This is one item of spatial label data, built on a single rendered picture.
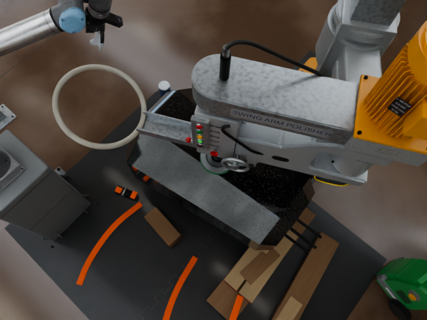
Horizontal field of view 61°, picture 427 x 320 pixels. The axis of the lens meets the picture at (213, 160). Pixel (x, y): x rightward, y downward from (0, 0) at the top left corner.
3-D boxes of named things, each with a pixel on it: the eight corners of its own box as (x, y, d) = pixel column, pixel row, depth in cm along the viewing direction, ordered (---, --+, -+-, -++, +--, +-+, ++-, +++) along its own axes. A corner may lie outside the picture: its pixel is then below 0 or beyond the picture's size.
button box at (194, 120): (209, 145, 181) (210, 119, 155) (208, 150, 180) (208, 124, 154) (194, 141, 182) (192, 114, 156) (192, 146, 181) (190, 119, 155)
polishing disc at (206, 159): (241, 150, 220) (241, 150, 219) (225, 179, 213) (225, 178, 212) (211, 135, 223) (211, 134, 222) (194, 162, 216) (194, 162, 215)
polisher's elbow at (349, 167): (329, 140, 182) (342, 121, 164) (367, 143, 181) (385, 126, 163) (330, 174, 175) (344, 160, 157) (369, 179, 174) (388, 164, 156)
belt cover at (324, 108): (416, 117, 155) (440, 96, 139) (413, 170, 146) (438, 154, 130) (201, 68, 162) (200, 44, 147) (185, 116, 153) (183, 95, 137)
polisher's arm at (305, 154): (356, 159, 198) (401, 116, 153) (352, 199, 190) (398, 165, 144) (227, 129, 204) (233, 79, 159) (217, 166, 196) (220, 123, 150)
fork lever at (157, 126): (263, 138, 202) (265, 134, 198) (256, 169, 195) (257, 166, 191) (145, 108, 206) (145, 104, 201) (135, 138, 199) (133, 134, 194)
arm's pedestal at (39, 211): (53, 251, 278) (-8, 230, 199) (11, 210, 289) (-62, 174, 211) (100, 203, 293) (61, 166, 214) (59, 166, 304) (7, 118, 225)
